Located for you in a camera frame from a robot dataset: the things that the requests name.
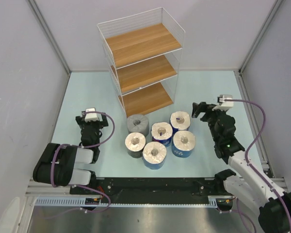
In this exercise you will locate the black paper roll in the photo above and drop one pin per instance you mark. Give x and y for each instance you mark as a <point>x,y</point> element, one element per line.
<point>135,143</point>

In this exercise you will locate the blue white paper roll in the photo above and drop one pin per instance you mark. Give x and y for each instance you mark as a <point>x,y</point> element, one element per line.
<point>180,121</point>

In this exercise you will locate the white wire wooden shelf rack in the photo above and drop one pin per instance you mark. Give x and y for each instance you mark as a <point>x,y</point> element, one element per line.
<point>143,52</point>

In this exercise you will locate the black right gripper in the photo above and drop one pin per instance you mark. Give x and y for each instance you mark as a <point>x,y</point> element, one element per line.
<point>197,108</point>

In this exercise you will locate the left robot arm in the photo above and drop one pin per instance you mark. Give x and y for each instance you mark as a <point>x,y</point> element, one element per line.
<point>56,165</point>

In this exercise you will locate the aluminium frame rail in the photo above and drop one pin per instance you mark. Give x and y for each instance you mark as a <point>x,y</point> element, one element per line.
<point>254,125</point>

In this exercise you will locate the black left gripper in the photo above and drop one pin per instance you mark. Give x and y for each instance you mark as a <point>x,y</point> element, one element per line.
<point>81,122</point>

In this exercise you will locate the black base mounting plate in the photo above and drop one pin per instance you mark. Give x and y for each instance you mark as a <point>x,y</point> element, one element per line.
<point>163,191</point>

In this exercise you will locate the light blue paper roll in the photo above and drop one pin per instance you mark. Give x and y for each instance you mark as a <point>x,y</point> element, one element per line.
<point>154,155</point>

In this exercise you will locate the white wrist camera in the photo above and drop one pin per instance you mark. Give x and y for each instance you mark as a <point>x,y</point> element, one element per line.
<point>90,115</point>
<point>225,102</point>

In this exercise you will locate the blue starry paper roll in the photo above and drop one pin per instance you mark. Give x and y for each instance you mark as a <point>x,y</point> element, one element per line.
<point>183,144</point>

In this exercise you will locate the blue Tempo paper roll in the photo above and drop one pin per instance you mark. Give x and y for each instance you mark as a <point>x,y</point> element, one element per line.
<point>162,132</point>

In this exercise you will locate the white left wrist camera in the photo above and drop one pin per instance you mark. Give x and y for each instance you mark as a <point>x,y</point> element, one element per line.
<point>90,115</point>

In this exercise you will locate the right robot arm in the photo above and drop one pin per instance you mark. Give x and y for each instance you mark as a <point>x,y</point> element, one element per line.
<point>270,202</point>

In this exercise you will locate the grey paper roll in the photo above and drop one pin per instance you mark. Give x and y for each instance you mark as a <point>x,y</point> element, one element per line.
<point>138,123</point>

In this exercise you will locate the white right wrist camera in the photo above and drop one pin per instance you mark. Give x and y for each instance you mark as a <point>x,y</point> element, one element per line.
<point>225,102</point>

